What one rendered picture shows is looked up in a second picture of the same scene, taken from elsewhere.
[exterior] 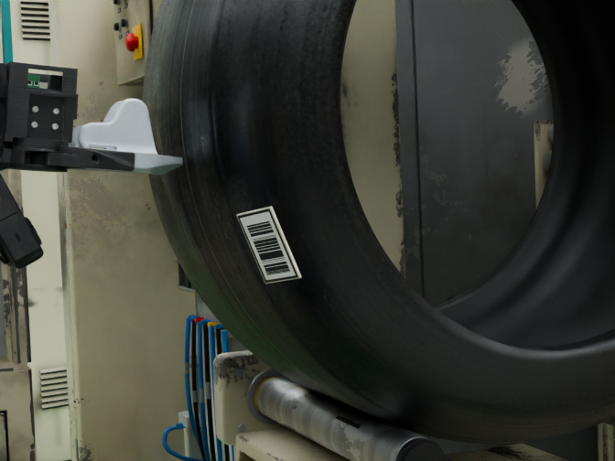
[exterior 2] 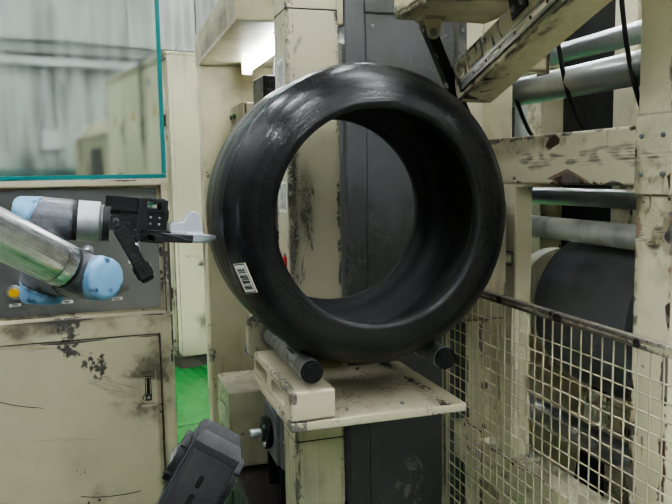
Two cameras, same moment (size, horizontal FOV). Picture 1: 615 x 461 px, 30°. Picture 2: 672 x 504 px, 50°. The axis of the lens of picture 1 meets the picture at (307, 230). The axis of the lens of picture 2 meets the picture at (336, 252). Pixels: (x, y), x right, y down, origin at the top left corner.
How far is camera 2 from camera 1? 0.50 m
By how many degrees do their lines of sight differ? 6
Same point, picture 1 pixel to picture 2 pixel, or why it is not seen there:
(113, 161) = (182, 239)
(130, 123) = (192, 222)
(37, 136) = (151, 228)
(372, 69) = (326, 181)
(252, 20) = (239, 183)
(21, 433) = (167, 344)
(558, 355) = (376, 327)
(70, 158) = (164, 238)
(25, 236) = (145, 270)
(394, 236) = (336, 260)
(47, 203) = not seen: hidden behind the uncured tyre
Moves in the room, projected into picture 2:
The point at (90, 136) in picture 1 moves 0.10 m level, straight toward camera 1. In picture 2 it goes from (174, 228) to (167, 232)
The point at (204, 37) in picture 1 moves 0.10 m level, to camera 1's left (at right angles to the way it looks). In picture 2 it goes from (222, 188) to (169, 188)
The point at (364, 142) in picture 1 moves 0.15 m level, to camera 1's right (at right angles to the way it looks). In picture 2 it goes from (322, 216) to (384, 215)
